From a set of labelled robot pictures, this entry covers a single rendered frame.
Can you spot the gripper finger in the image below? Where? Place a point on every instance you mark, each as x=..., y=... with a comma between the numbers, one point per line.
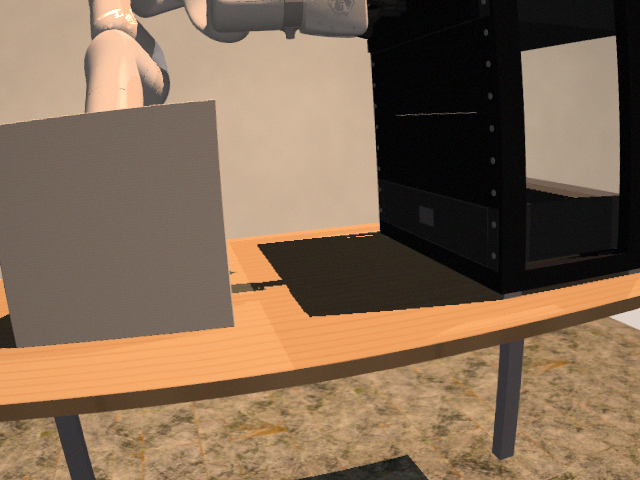
x=375, y=14
x=381, y=3

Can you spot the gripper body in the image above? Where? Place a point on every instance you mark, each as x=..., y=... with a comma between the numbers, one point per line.
x=347, y=18

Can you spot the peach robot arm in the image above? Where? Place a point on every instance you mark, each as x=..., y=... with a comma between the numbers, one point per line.
x=112, y=77

